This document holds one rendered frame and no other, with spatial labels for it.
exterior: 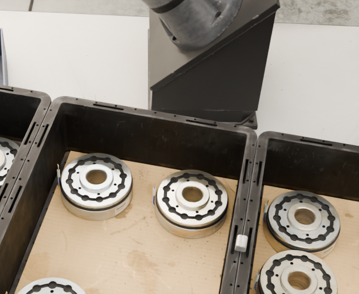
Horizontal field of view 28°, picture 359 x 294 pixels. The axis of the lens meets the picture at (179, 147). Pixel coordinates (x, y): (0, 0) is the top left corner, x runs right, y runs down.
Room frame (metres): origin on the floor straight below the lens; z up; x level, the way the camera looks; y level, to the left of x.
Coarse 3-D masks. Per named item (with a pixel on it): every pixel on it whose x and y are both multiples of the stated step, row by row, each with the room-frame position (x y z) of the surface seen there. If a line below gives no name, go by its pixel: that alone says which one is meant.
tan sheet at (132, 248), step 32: (64, 224) 0.61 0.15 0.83; (96, 224) 0.62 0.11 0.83; (128, 224) 0.62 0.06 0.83; (160, 224) 0.63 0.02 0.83; (224, 224) 0.64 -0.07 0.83; (32, 256) 0.56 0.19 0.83; (64, 256) 0.56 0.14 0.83; (96, 256) 0.56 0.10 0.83; (128, 256) 0.57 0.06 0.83; (160, 256) 0.57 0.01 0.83; (192, 256) 0.58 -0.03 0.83; (224, 256) 0.58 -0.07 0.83; (96, 288) 0.51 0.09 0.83; (128, 288) 0.52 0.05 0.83; (160, 288) 0.52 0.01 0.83; (192, 288) 0.53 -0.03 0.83
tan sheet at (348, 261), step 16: (272, 192) 0.70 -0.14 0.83; (336, 208) 0.68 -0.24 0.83; (352, 208) 0.69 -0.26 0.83; (352, 224) 0.66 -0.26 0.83; (256, 240) 0.61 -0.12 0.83; (352, 240) 0.63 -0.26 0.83; (256, 256) 0.59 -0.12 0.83; (336, 256) 0.60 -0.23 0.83; (352, 256) 0.60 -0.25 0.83; (256, 272) 0.56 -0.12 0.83; (336, 272) 0.57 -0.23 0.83; (352, 272) 0.57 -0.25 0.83; (352, 288) 0.55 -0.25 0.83
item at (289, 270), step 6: (288, 270) 0.54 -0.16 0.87; (294, 270) 0.54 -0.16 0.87; (300, 270) 0.54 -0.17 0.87; (306, 270) 0.54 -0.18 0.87; (282, 276) 0.53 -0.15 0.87; (288, 276) 0.54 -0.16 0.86; (306, 276) 0.54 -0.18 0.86; (312, 276) 0.54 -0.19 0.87; (282, 282) 0.52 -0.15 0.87; (288, 282) 0.52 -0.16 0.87; (312, 282) 0.53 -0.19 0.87; (288, 288) 0.51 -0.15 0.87; (294, 288) 0.52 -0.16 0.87; (306, 288) 0.52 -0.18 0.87; (312, 288) 0.52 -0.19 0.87
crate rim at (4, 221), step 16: (64, 96) 0.77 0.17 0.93; (48, 112) 0.73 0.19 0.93; (112, 112) 0.75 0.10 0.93; (128, 112) 0.75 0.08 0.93; (144, 112) 0.75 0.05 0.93; (160, 112) 0.75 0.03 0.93; (48, 128) 0.70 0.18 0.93; (208, 128) 0.73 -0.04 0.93; (224, 128) 0.73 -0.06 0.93; (240, 128) 0.73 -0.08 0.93; (32, 160) 0.64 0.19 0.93; (16, 192) 0.58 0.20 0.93; (240, 192) 0.61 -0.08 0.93; (16, 208) 0.56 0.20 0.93; (240, 208) 0.59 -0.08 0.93; (0, 224) 0.53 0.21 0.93; (240, 224) 0.56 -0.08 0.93; (0, 240) 0.51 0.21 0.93; (224, 272) 0.49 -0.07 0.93; (224, 288) 0.47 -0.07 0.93
